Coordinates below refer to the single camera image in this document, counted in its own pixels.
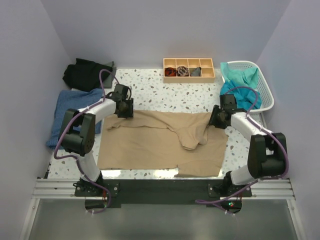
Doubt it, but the beige t shirt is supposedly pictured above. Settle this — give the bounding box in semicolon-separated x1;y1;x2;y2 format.
97;110;228;177

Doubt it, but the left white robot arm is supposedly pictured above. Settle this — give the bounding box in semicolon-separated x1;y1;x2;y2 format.
54;84;134;196

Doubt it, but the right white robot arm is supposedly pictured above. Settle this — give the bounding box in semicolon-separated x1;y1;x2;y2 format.
209;94;289;197

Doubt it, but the grey folded t shirt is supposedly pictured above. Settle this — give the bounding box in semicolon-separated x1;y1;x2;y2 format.
102;61;117;89

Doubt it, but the blue t shirt in basket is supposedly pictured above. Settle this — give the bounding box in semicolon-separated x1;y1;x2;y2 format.
220;80;262;111

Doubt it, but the black folded t shirt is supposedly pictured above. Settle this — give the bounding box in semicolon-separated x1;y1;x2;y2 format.
62;58;115;92

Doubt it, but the wooden compartment tray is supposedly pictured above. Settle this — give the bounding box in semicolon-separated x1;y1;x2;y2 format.
163;58;216;84

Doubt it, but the blue folded t shirt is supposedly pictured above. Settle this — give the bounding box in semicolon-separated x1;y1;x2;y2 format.
46;88;103;150

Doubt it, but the white plastic laundry basket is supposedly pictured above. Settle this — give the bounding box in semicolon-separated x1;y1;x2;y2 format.
221;60;275;114

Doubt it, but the dark grey rolled sock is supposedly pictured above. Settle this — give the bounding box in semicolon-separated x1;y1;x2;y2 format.
190;67;202;77

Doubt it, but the red black rolled sock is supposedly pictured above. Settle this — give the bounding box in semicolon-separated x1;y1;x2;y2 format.
164;67;177;77

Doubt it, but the brown patterned rolled sock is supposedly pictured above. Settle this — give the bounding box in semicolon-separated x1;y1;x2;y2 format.
176;65;190;77

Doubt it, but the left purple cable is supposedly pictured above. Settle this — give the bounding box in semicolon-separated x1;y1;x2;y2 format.
53;69;121;215

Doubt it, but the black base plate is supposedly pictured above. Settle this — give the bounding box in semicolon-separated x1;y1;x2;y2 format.
73;179;243;210

